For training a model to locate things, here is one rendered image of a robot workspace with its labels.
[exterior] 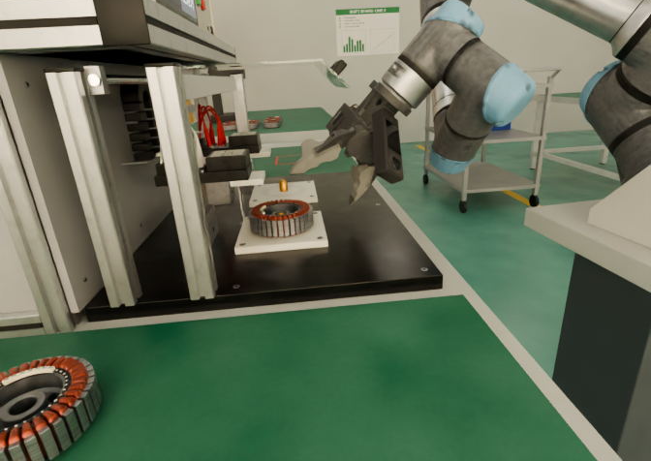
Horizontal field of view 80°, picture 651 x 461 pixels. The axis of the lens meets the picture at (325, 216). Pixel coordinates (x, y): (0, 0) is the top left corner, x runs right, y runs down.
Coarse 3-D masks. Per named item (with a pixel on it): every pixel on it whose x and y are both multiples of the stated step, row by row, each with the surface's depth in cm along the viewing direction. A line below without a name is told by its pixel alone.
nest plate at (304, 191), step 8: (264, 184) 98; (272, 184) 98; (288, 184) 97; (296, 184) 97; (304, 184) 96; (312, 184) 96; (256, 192) 92; (264, 192) 91; (272, 192) 91; (280, 192) 91; (288, 192) 90; (296, 192) 90; (304, 192) 90; (312, 192) 89; (256, 200) 85; (264, 200) 85; (304, 200) 85; (312, 200) 85
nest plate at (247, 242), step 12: (312, 228) 68; (324, 228) 68; (240, 240) 64; (252, 240) 64; (264, 240) 64; (276, 240) 64; (288, 240) 63; (300, 240) 63; (312, 240) 63; (324, 240) 63; (240, 252) 62; (252, 252) 62
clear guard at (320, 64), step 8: (216, 64) 75; (224, 64) 75; (232, 64) 75; (240, 64) 76; (248, 64) 76; (256, 64) 76; (264, 64) 77; (272, 64) 79; (280, 64) 81; (288, 64) 84; (296, 64) 87; (304, 64) 90; (312, 64) 92; (320, 64) 83; (328, 72) 82; (336, 80) 85
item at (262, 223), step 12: (264, 204) 70; (276, 204) 71; (288, 204) 71; (300, 204) 69; (252, 216) 65; (264, 216) 64; (276, 216) 64; (288, 216) 64; (300, 216) 64; (312, 216) 68; (252, 228) 66; (264, 228) 64; (276, 228) 63; (288, 228) 63; (300, 228) 65
